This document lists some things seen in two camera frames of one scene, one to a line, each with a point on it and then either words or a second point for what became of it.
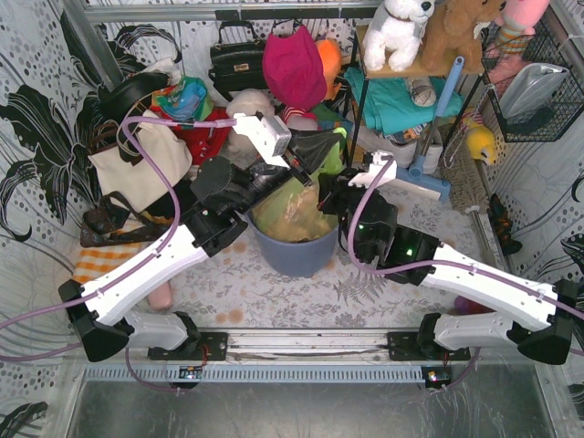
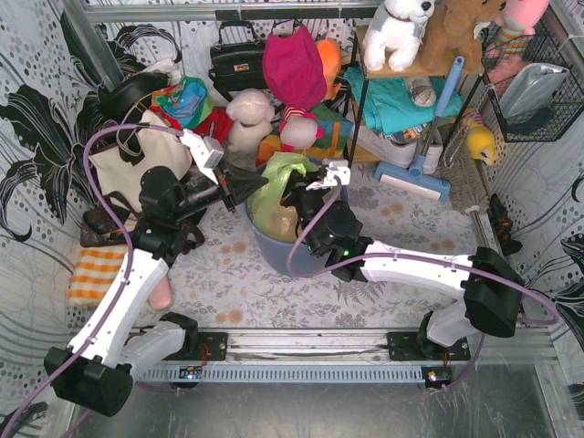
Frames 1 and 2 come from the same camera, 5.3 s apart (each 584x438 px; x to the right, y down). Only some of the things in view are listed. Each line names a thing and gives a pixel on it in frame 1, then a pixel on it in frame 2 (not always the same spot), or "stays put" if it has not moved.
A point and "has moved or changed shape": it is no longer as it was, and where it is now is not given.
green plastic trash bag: x=294 y=213 has moved or changed shape
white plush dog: x=394 y=32 stays put
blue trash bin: x=297 y=259 stays put
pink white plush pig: x=299 y=119 stays put
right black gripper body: x=338 y=192 -> x=297 y=193
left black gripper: x=297 y=163 -> x=228 y=190
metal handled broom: x=467 y=187 stays put
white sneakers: x=402 y=153 stays put
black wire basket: x=537 y=94 stays put
